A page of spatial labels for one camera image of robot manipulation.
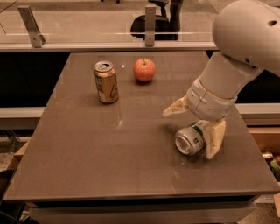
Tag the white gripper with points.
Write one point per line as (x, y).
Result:
(207, 103)

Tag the white green 7up can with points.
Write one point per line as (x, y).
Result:
(190, 139)

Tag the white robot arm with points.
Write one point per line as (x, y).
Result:
(247, 34)

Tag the gold brown soda can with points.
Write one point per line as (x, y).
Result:
(106, 81)

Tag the box of cans at right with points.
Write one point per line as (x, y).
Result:
(268, 141)

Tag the red apple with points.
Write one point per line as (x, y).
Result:
(144, 69)

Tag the black office chair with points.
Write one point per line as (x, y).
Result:
(167, 24)

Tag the glass railing panel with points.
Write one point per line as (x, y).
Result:
(99, 21)

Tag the middle metal glass bracket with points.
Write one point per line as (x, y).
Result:
(150, 23)

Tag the metal glass bracket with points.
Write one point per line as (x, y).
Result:
(150, 23)
(36, 37)

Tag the left metal glass bracket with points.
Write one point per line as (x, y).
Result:
(36, 37)

